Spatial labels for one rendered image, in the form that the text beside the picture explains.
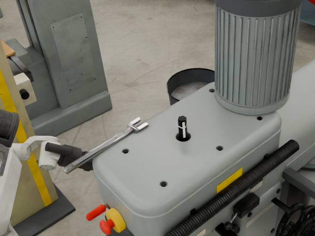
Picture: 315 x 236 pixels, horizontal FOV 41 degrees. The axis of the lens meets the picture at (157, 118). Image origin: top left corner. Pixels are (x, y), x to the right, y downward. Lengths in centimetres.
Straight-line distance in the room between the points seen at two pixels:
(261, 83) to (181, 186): 32
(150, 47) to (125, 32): 54
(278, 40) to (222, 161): 30
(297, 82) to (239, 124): 44
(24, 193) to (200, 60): 253
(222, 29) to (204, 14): 483
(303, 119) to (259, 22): 45
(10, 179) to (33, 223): 206
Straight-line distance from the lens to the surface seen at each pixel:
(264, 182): 125
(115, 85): 458
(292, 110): 135
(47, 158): 166
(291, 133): 129
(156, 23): 570
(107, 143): 105
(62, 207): 345
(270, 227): 149
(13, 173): 139
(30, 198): 336
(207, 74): 359
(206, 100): 116
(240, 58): 102
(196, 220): 99
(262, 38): 99
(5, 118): 145
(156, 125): 109
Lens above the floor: 260
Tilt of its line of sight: 40 degrees down
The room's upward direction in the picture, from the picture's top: 7 degrees counter-clockwise
